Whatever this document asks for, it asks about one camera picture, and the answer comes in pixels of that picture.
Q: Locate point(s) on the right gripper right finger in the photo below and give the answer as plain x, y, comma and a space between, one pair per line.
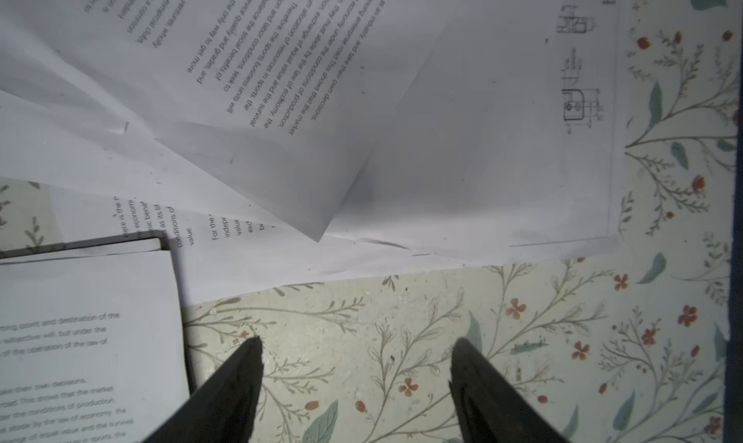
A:
488, 407

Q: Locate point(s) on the orange black file folder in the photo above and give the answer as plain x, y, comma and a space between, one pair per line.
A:
180, 303

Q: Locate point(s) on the printed paper sheet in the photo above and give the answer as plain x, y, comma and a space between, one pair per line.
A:
106, 187
92, 346
280, 100

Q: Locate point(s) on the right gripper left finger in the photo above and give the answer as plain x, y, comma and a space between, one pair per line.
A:
223, 409

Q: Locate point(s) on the paper sheet with technical drawing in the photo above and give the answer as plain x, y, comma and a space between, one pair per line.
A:
504, 147

